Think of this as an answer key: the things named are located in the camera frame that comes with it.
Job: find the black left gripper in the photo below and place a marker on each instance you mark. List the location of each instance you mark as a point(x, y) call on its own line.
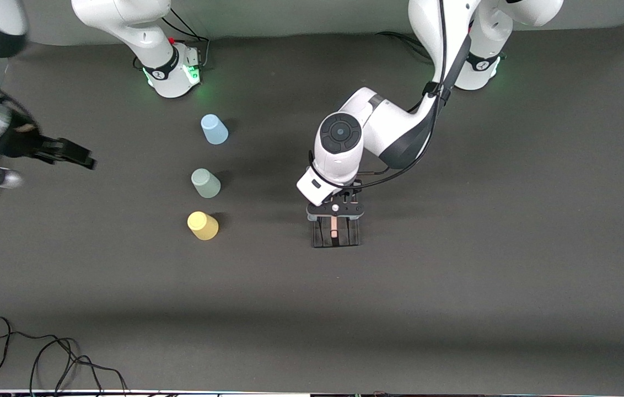
point(347, 197)

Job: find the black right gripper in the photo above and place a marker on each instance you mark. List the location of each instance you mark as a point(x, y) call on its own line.
point(21, 142)

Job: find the pale green plastic cup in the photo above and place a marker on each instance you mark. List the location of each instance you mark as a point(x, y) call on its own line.
point(205, 183)

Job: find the yellow plastic cup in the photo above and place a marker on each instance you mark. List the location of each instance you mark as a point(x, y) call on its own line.
point(203, 226)

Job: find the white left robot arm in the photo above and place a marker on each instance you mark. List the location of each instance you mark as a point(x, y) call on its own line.
point(394, 127)

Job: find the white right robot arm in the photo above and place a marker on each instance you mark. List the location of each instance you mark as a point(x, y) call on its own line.
point(124, 22)

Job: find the light blue plastic cup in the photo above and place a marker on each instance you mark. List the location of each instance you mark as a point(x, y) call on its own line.
point(214, 129)

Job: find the dark grey table mat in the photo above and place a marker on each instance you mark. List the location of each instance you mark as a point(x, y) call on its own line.
point(455, 275)

